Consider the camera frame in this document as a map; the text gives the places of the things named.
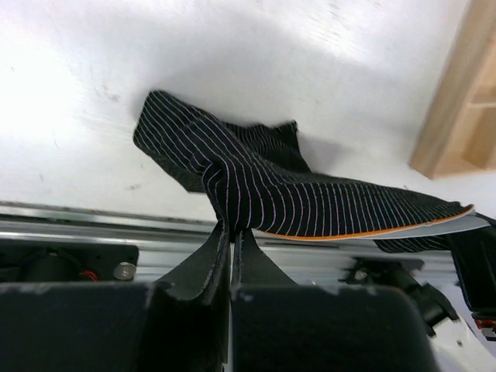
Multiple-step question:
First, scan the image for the aluminium rail frame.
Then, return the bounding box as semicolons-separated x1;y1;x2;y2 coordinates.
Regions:
0;201;466;288

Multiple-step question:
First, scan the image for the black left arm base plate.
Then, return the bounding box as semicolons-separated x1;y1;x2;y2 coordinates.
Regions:
1;239;139;283

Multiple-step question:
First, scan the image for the black pinstriped underwear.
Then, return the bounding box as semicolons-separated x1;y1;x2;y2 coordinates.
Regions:
133;91;473;241

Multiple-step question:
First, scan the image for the wooden compartment tray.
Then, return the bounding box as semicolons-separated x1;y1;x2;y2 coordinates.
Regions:
409;1;495;179

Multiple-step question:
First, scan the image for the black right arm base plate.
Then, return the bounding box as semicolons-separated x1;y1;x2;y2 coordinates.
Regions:
340;257;460;337

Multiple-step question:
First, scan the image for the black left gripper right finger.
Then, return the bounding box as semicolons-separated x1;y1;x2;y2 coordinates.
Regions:
231;230;298;364

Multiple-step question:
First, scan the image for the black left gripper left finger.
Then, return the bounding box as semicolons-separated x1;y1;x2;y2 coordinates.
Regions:
157;222;230;364

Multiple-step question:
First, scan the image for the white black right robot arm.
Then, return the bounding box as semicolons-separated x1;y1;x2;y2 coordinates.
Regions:
447;213;495;342

